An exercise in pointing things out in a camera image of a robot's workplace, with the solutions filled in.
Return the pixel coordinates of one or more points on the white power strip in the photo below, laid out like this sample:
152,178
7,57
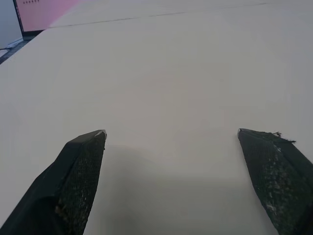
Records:
13,44

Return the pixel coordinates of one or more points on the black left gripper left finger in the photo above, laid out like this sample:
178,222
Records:
73,181

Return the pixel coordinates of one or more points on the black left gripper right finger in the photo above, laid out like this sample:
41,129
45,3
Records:
281,181

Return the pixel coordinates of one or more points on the grey cabinet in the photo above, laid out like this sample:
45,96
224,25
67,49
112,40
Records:
8,22

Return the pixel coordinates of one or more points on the pink display screen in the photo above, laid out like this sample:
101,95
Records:
41,12

